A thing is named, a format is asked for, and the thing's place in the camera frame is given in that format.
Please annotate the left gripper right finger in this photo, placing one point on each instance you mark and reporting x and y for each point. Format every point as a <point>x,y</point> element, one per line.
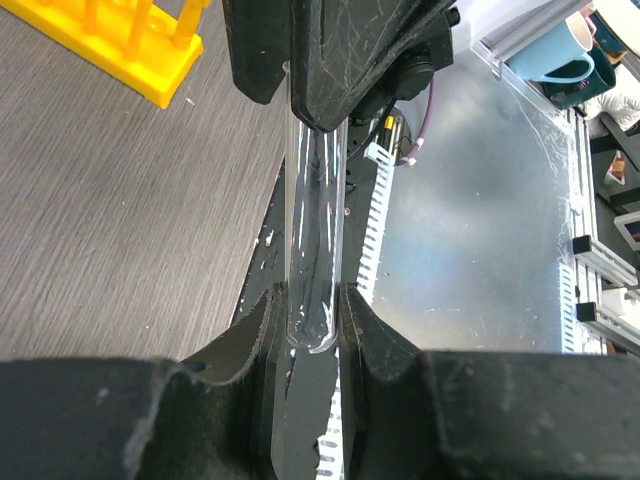
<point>414,414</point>

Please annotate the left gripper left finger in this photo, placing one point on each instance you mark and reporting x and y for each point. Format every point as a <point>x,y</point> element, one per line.
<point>207,417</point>

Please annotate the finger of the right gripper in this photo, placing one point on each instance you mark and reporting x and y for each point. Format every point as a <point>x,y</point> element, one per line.
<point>258,36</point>
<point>340,49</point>

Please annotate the yellow test tube rack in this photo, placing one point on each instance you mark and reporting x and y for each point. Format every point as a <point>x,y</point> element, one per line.
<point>135,42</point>

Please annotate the glass test tube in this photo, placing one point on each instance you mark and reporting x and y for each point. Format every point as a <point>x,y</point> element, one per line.
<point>315,184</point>

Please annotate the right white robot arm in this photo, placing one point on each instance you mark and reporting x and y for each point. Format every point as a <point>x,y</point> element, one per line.
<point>413,70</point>

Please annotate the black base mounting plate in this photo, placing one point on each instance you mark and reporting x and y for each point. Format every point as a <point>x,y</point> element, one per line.
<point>306,381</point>

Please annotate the light blue mug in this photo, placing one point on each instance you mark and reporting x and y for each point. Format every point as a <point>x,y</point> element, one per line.
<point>560,56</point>

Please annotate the white slotted cable duct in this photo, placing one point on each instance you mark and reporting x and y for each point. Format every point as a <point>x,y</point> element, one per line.
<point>367,203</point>

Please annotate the aluminium frame rail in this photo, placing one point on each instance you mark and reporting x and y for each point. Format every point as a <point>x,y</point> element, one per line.
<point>588,325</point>

